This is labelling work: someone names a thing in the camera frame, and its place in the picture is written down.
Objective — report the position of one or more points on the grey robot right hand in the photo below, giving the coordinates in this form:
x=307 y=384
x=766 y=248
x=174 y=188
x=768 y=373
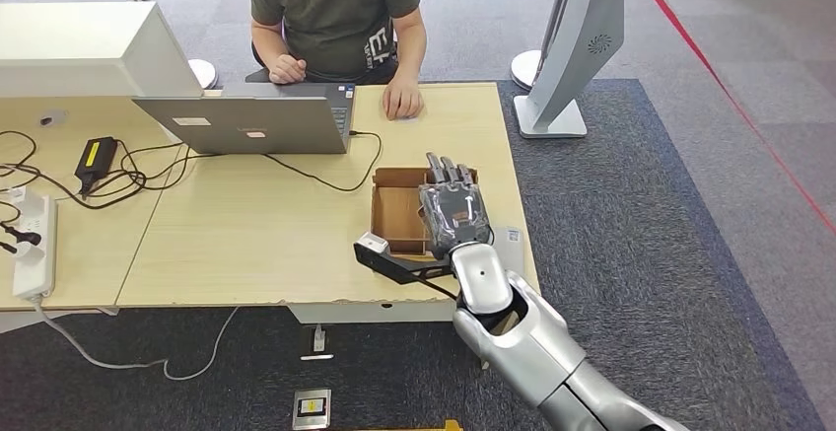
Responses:
x=454 y=212

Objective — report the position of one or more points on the person's left hand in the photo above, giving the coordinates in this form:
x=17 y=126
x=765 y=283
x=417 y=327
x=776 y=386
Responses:
x=402 y=98

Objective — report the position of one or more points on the person's right hand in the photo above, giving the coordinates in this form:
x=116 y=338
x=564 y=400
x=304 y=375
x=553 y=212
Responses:
x=287 y=69

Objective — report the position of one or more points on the wooden compartment box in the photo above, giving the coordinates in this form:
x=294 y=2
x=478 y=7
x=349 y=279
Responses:
x=395 y=212

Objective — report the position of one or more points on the person's right forearm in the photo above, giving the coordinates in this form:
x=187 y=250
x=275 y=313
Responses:
x=266 y=39

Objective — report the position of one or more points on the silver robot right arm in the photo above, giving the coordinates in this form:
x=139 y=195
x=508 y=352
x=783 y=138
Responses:
x=522 y=343

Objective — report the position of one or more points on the person's left forearm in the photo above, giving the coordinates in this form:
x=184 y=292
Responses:
x=411 y=46

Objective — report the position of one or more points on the person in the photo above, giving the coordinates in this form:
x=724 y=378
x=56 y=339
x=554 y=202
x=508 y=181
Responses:
x=333 y=16

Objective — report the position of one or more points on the grey card reader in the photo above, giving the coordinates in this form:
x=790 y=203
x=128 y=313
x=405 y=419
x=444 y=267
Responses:
x=513 y=251

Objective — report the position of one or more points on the grey laptop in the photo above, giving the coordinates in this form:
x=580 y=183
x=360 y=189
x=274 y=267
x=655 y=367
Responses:
x=248 y=124

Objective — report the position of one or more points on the white round stanchion base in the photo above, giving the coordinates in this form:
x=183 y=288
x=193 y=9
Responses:
x=204 y=73
x=524 y=70

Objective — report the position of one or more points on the white desk crossbeam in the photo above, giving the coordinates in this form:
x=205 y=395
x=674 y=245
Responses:
x=339 y=314

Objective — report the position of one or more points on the light wooden desk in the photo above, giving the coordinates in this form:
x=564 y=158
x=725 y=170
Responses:
x=85 y=251
x=261 y=232

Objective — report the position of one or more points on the silver kiosk stand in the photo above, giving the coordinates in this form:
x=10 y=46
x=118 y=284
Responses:
x=578 y=36

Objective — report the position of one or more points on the dark grey carpet mat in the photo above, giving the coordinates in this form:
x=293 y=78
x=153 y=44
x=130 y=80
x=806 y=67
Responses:
x=653 y=186

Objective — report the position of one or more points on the white desktop monitor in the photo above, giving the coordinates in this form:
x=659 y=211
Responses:
x=78 y=49

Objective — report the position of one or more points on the black power adapter yellow label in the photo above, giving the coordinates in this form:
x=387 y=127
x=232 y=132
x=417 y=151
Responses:
x=96 y=159

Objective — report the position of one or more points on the yellow floor tape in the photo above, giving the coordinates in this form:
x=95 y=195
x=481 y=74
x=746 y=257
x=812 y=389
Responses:
x=451 y=427

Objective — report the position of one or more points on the silver floor socket box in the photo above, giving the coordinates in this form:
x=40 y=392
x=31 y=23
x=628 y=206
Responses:
x=311 y=410

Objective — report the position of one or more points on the red barrier belt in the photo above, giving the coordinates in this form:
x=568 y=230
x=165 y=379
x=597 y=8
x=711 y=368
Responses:
x=718 y=80

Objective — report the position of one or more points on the black power plug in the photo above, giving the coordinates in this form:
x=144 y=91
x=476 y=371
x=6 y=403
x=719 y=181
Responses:
x=8 y=246
x=23 y=236

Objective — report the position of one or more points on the white power strip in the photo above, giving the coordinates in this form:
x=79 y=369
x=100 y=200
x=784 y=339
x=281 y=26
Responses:
x=36 y=265

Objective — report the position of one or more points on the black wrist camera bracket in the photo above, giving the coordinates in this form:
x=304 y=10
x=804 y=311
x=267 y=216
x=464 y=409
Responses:
x=398 y=268

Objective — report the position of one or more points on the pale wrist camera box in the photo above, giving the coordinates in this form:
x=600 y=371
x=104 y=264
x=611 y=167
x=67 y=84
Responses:
x=373 y=242

